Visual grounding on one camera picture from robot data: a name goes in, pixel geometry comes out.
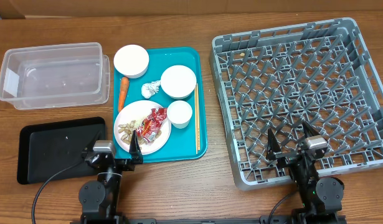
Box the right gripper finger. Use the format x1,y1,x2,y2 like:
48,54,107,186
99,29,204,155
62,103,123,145
266,128,281,161
302,121,319,138

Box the peanuts and rice scraps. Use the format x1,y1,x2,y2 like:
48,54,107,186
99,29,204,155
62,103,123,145
118,119,162,145

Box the red snack wrapper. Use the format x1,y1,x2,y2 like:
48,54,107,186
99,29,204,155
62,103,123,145
136,108,167,143

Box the white cup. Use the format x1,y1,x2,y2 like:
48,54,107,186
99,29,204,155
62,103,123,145
167,100,192,129

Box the white napkin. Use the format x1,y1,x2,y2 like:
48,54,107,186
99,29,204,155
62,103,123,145
141,80,161,99

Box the white bowl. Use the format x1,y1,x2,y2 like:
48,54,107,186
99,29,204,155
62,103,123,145
160,65,197,100

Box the pink bowl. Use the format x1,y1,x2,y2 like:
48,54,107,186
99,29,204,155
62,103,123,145
113,44,149,78

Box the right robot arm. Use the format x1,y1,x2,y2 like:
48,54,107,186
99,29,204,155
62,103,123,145
266,121,346,223

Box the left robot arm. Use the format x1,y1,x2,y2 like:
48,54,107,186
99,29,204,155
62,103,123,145
78,132,143,224

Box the grey dishwasher rack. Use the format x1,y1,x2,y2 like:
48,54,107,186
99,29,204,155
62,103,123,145
210,17,383,190

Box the black tray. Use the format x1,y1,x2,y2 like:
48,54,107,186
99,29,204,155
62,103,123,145
17,117,106,185

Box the orange carrot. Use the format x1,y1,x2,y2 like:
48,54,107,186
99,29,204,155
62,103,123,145
118,77,129,112

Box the teal serving tray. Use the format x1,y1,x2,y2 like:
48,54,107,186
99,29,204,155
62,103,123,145
113,47,208,163

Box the wooden chopstick left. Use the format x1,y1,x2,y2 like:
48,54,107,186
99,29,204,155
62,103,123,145
194,84,199,154

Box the wooden chopstick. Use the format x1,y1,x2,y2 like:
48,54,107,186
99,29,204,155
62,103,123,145
194,84,199,154
198,90,201,151

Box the clear plastic bin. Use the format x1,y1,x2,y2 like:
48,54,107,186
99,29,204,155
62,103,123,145
0,42,110,110

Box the wooden chopstick right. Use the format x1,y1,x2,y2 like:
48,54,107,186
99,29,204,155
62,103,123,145
198,90,201,151

